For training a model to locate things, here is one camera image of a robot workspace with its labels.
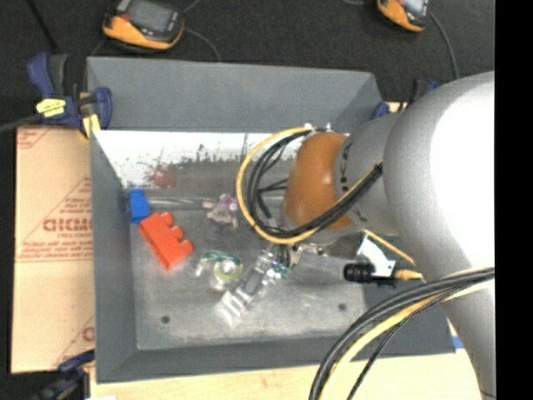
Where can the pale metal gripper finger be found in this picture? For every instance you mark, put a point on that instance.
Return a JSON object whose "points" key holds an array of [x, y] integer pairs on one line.
{"points": [[245, 276], [253, 294]]}

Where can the clear glass thing, green rim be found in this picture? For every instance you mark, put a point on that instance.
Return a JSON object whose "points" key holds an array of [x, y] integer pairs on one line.
{"points": [[225, 270]]}

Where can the purple and white toy figure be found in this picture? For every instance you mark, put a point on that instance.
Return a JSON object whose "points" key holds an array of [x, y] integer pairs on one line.
{"points": [[224, 211]]}

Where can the orange-red toy brick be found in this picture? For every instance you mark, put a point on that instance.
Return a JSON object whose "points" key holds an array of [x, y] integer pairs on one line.
{"points": [[166, 240]]}

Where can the blue toy block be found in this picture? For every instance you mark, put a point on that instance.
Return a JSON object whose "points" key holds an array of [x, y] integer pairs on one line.
{"points": [[138, 206]]}

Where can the grey metal bin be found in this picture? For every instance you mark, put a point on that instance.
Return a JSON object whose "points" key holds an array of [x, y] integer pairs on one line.
{"points": [[208, 98]]}

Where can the brown cardboard board, red print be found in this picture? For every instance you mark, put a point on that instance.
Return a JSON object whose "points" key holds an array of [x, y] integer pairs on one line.
{"points": [[50, 231]]}

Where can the black cylinder on white bracket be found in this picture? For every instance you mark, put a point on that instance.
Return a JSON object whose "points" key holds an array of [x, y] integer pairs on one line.
{"points": [[375, 265]]}

